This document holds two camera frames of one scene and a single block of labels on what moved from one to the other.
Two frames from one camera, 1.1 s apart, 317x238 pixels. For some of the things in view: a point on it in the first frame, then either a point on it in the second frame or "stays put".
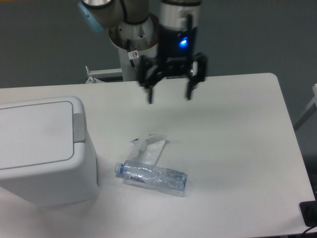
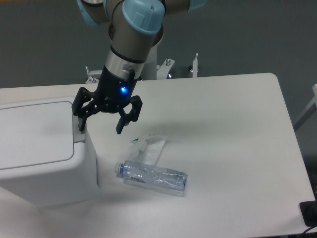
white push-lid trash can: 46,158 stays put
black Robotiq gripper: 176,46 → 113,92
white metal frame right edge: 312,108 stays put
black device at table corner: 309,209 stays put
